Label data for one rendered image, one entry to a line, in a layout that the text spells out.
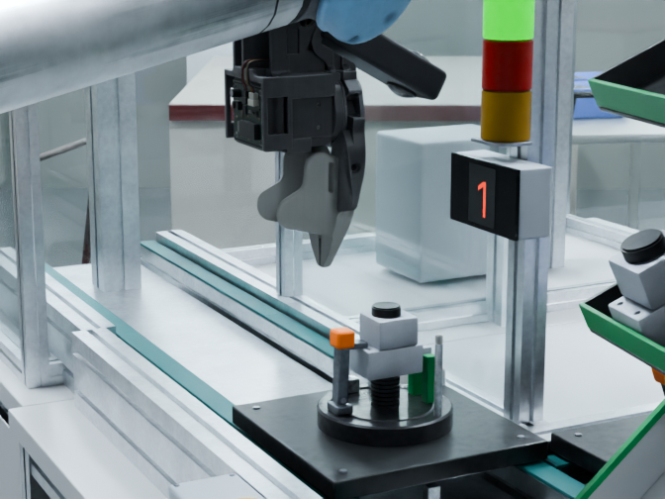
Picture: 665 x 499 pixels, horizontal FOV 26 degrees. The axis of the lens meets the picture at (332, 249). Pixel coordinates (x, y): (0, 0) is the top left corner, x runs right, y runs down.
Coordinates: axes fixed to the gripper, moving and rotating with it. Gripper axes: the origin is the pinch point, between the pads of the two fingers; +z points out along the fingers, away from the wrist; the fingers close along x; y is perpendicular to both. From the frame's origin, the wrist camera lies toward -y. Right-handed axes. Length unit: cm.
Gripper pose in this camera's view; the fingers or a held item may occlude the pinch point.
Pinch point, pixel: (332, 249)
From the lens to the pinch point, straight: 110.2
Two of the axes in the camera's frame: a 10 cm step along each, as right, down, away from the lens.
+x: 4.5, 2.0, -8.7
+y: -8.9, 1.1, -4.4
